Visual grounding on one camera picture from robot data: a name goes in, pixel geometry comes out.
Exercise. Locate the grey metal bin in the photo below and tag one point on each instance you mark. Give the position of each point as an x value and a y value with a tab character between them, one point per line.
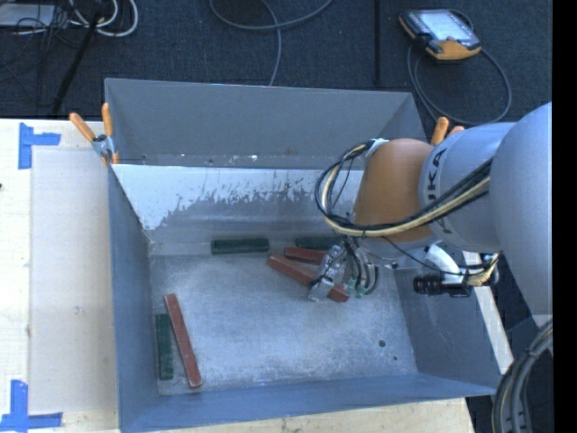
270	323

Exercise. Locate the dark green flat block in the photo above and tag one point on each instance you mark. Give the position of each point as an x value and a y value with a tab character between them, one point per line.
240	245
164	347
313	242

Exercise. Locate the black cylinder on white bracket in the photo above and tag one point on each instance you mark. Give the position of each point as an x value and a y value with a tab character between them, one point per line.
429	283

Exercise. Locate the red-brown flat block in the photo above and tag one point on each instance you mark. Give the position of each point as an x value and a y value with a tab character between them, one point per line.
303	254
290	269
182	341

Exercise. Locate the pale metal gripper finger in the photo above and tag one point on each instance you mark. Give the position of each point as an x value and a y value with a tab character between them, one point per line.
321	289
329	260

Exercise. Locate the pale wood flat board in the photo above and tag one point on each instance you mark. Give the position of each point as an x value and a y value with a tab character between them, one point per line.
67	264

